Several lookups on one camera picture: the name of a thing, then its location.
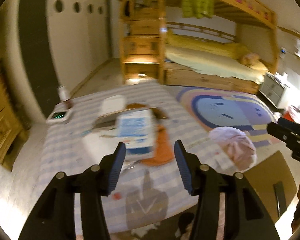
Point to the wooden bunk bed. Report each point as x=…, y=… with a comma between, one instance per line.
x=242, y=13

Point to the wooden cabinet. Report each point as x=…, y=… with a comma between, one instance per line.
x=13, y=135

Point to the white paper sheet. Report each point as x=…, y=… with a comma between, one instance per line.
x=113, y=104

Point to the white wardrobe with holes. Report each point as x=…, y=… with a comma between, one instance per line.
x=62, y=42

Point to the white paper bag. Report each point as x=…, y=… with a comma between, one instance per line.
x=102, y=138

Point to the wooden stair drawers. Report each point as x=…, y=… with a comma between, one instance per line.
x=141, y=54

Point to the pink trash bag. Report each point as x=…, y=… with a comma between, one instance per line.
x=237, y=145

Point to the white table fan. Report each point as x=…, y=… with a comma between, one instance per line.
x=297, y=48

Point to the orange knitted glove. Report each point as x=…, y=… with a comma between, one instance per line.
x=163, y=153

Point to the cream bed sheet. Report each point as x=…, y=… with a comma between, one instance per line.
x=211, y=64

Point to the small white bottle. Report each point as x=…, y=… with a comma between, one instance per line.
x=65, y=97

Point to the grey nightstand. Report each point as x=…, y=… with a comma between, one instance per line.
x=275, y=91

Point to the yellow blanket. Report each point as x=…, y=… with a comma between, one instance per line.
x=232, y=50

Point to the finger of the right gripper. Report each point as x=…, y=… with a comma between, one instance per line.
x=282, y=133
x=293, y=126

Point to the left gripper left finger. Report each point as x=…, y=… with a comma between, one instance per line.
x=53, y=216

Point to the colourful oval rug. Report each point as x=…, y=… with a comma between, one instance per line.
x=214, y=108

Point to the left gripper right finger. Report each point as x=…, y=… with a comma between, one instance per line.
x=246, y=216

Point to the pink pillow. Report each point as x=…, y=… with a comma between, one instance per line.
x=249, y=59

